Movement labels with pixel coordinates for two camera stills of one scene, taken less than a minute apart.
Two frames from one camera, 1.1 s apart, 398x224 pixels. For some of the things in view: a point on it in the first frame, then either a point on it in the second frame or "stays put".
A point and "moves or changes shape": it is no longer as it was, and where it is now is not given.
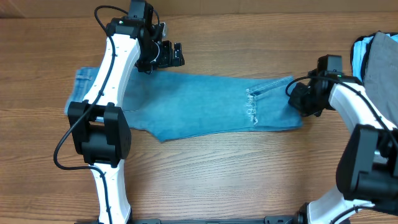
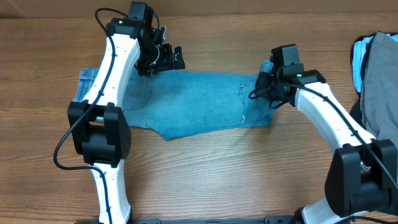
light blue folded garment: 358,48 stays put
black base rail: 270,219 stays put
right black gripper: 296,101 → 266,95
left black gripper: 166,58 stays put
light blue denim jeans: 171,105 moves or changes shape
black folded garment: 364,61 stays put
